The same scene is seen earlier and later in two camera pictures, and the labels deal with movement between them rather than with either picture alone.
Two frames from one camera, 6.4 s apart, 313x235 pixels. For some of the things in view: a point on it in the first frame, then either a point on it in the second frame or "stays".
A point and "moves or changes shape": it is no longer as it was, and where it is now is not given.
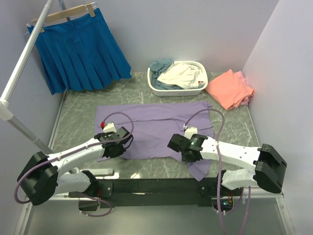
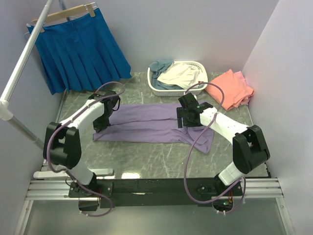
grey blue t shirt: x=157 y=67 stays
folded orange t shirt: x=230 y=90 stays
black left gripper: x=123 y=133 → x=100 y=124
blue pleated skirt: x=82 y=54 stays
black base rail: x=149 y=193 stays
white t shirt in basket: x=182 y=75 stays
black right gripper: x=174 y=142 → x=180 y=117
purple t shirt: x=152 y=124 moves or changes shape
